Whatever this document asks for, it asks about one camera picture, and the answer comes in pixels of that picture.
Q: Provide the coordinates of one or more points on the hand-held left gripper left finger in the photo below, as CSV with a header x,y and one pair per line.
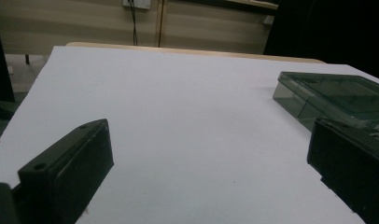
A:
x,y
63,177

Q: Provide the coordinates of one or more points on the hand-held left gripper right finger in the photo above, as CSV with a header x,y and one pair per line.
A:
x,y
352,168

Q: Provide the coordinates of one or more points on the transparent grey plastic compartment box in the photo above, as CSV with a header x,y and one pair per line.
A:
x,y
334,93

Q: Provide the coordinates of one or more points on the white work board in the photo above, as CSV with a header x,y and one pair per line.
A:
x,y
178,124

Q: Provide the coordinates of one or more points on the black curtain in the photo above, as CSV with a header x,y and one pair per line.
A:
x,y
1,62
334,31

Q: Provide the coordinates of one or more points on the light wooden table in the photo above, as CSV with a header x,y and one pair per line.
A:
x,y
209,53

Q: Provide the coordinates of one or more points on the small white wall box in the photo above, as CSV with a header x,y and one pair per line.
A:
x,y
268,20

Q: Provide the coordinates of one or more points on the white wall socket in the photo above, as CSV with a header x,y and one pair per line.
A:
x,y
141,3

